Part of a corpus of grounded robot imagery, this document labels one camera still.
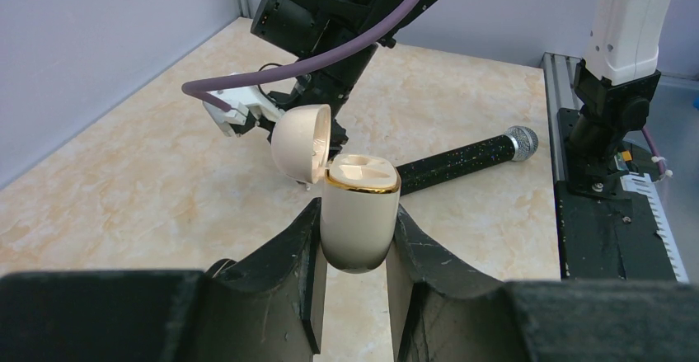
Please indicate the white earbud charging case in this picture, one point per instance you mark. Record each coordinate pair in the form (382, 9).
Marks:
(359, 195)

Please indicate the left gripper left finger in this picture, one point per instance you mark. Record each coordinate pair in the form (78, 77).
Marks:
(267, 306)

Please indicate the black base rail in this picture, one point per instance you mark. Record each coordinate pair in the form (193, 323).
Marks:
(611, 222)

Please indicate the black microphone grey head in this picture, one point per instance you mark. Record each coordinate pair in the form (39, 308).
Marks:
(516, 144)

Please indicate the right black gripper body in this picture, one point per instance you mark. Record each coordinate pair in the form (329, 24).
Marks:
(331, 85)

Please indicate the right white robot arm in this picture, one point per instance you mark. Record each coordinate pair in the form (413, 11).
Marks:
(616, 79)

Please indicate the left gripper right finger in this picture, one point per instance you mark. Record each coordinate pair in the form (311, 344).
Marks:
(443, 309)

